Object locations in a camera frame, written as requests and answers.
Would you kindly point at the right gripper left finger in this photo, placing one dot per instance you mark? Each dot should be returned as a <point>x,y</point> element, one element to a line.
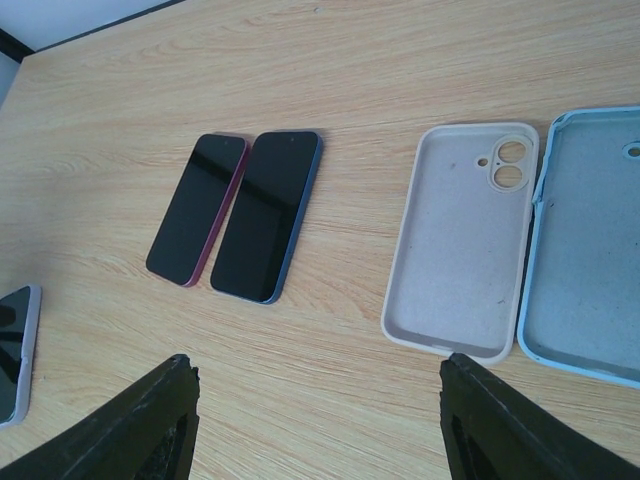
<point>148,431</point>

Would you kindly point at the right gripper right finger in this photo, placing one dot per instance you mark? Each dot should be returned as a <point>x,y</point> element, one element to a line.
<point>491,431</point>

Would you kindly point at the beige phone case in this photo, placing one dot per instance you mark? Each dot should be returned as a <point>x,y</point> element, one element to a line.
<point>456,276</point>

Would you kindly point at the light blue phone case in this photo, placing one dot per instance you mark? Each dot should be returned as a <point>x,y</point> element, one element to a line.
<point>580,299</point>

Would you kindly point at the black phone white edge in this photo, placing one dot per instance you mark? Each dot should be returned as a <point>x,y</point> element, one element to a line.
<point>197,209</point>

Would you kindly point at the dark blue phone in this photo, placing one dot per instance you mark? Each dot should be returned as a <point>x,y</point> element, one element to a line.
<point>262,231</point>

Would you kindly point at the black aluminium frame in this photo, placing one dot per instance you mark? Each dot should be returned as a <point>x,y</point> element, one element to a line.
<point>17,50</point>

